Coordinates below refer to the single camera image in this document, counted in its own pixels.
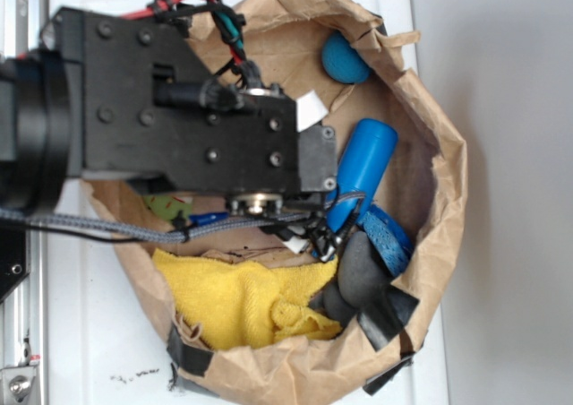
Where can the yellow towel cloth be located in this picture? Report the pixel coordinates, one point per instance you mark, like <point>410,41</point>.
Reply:
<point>247,304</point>

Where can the blue ball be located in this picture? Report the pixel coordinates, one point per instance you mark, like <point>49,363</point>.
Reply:
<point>341,62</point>

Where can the black mounting plate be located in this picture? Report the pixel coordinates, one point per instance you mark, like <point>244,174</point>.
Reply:
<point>15,254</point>

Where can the aluminium frame rail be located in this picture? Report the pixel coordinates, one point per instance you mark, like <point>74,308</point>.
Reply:
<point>23,320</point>

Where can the blue plastic bottle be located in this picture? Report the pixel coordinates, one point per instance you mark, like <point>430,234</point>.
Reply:
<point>360,171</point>

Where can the large grey stone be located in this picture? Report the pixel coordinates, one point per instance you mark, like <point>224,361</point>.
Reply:
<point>361,272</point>

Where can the metal corner bracket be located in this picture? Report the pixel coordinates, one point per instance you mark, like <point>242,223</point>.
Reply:
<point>19,385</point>

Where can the brown paper bag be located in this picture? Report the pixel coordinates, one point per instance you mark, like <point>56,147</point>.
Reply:
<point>424,190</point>

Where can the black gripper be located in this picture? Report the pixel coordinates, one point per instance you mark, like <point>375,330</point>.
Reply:
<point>145,109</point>

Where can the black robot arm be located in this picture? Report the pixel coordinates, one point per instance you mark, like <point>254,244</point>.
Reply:
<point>36,129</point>

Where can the blue sponge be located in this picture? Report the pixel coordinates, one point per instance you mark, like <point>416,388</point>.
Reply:
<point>389,239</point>

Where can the green plush animal toy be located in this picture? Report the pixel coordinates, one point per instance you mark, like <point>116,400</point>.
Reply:
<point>167,207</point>

